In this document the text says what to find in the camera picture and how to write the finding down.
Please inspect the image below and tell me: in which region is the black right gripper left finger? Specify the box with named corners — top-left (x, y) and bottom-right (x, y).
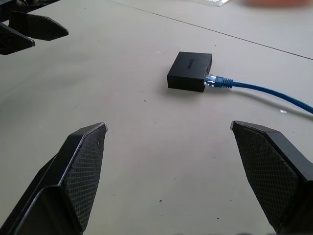
top-left (0, 121), bottom-right (109, 235)

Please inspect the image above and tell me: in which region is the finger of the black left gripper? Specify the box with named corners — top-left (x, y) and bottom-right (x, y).
top-left (8, 10), bottom-right (69, 40)
top-left (0, 22), bottom-right (36, 56)

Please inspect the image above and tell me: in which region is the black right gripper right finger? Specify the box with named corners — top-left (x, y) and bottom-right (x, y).
top-left (230, 120), bottom-right (313, 235)

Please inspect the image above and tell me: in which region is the crumpled clear plastic wrap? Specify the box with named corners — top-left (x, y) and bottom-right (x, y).
top-left (206, 0), bottom-right (228, 7)

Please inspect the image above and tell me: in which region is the blue Ethernet cable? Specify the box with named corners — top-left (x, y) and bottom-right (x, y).
top-left (203, 73), bottom-right (313, 115)

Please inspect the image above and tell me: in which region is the black network switch box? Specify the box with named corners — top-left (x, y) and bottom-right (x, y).
top-left (166, 51), bottom-right (214, 94)

